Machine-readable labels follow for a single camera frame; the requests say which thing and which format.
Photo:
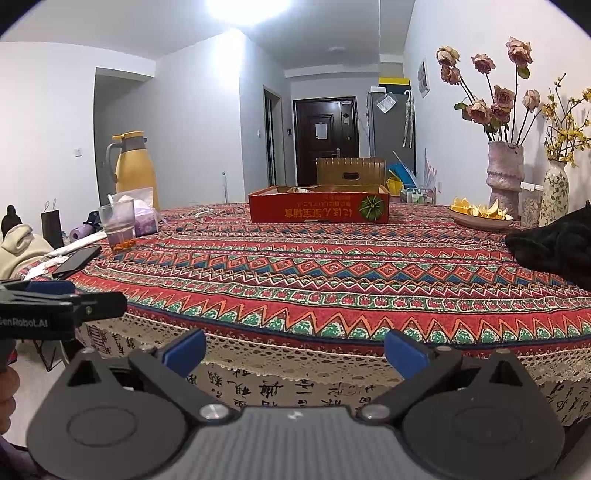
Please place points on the black smartphone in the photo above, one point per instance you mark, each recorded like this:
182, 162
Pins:
78, 261

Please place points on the yellow flower branches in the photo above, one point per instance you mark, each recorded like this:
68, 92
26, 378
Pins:
561, 138

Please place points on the blue plastic object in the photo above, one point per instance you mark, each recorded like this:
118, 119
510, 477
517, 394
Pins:
404, 170

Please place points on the round ceiling lamp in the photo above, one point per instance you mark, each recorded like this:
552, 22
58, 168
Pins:
338, 50

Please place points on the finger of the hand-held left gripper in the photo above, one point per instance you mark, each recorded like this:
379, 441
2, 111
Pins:
101, 305
51, 287

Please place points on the black paper bag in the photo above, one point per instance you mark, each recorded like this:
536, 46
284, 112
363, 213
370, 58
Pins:
51, 226

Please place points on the yellow thermos jug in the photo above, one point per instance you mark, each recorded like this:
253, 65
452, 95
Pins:
136, 170

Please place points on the black cloth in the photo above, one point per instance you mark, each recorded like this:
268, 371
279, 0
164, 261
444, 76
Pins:
554, 249

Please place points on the dark backpack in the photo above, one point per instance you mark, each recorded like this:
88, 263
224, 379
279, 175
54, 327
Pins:
93, 218

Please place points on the calligraphy print tablecloth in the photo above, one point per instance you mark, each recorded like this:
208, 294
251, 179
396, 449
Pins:
286, 387

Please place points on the purple rolled mat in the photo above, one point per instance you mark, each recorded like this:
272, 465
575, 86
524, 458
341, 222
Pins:
83, 232

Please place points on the red cardboard box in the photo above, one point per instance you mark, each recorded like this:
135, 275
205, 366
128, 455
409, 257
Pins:
300, 210

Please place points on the storage rack with bottles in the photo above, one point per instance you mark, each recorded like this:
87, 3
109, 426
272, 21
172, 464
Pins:
418, 196

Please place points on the purple tissue pack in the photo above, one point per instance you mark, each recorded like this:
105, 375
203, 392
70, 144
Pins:
145, 221

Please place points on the person's left hand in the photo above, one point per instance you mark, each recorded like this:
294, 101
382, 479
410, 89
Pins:
7, 397

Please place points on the grey refrigerator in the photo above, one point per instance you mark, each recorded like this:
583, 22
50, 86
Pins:
378, 138

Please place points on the cream hoodie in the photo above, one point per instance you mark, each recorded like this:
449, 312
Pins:
23, 249

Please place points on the brown cardboard box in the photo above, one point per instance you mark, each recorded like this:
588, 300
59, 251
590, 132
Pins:
328, 170

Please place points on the wall picture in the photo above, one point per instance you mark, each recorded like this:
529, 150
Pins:
424, 78

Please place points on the dark brown entrance door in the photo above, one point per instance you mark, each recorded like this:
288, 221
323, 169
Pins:
307, 152

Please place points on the pink ribbed vase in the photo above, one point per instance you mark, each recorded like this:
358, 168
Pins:
505, 175

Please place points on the plate with orange peels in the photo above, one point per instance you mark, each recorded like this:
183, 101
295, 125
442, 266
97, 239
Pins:
480, 220

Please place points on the clear drinking glass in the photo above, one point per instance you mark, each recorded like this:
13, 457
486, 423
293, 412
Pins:
117, 221

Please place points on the dried pink rose bouquet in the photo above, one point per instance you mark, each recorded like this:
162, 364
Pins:
519, 51

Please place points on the bright ceiling light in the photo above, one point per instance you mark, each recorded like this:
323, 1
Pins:
249, 11

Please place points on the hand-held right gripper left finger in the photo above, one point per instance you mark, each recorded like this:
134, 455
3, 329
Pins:
187, 353

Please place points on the floral ceramic vase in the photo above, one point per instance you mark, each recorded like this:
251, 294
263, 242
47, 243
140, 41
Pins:
554, 194

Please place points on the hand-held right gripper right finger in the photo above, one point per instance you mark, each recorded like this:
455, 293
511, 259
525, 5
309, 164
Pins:
404, 353

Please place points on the white folded umbrella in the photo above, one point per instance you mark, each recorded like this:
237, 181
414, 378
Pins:
408, 120

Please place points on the yellow flat box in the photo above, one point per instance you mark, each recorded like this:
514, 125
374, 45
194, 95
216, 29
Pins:
395, 82

